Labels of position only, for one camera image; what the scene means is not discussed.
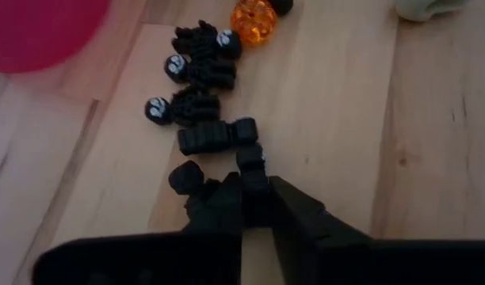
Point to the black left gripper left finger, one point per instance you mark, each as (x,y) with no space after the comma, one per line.
(228,213)

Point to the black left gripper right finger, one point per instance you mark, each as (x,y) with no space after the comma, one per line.
(302,237)

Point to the orange translucent pumpkin bead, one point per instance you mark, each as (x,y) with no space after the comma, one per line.
(253,21)

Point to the pale green plastic skull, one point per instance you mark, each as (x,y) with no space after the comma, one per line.
(425,10)

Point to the pink translucent plastic bowl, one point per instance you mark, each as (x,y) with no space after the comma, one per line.
(36,31)

